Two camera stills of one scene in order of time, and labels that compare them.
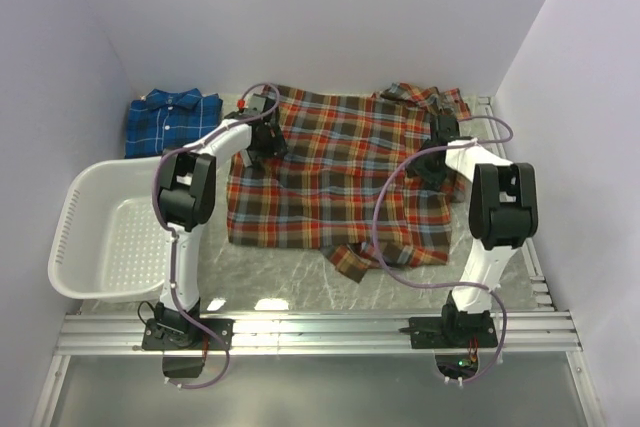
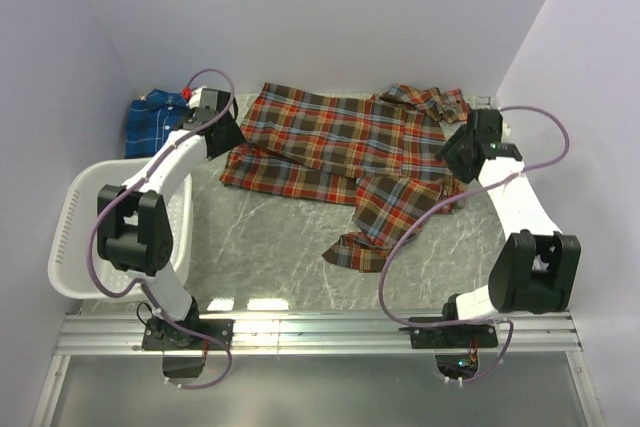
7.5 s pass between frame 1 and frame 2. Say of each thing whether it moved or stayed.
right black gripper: moved
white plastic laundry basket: stayed
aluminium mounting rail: stayed
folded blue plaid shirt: stayed
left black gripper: moved
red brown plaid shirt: moved
